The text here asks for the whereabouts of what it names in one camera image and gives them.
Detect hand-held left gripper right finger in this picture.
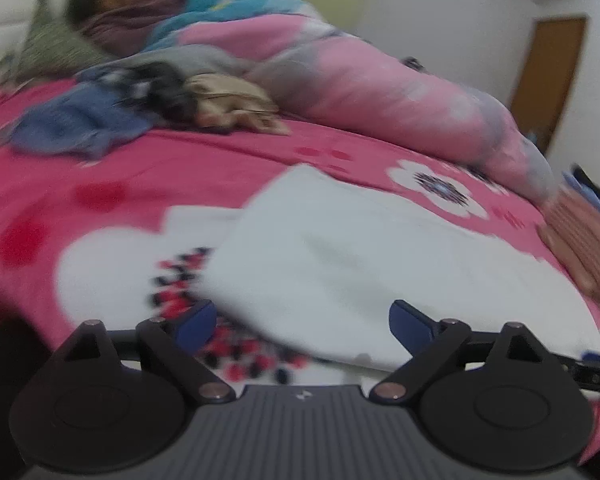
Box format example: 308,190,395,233
370,299,538,403

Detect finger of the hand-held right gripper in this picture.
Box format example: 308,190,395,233
555,350,600,396

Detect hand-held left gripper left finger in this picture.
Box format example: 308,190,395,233
62,299,238,406

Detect white bear-print sweatshirt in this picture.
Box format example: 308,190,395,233
200,162,600,371

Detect blue folded garment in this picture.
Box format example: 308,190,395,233
562,170,600,221

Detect black folded garment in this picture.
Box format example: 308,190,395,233
570,162,600,206

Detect person's black-trousered leg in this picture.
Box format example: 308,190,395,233
0,317,76,480

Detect beige crumpled garment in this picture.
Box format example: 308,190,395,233
182,72,291,136

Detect plaid shirt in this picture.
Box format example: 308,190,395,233
115,62,201,123

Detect pink blue floral quilt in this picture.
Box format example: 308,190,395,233
145,0,556,201

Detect blue jeans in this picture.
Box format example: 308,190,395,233
10,80,166,158

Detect grey fleece garment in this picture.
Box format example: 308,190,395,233
80,44,251,81

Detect brown wooden door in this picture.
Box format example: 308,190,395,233
510,16,588,156

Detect green floral pillow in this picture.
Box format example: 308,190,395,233
15,0,111,81

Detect pink white bed headboard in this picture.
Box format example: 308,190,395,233
0,0,171,61

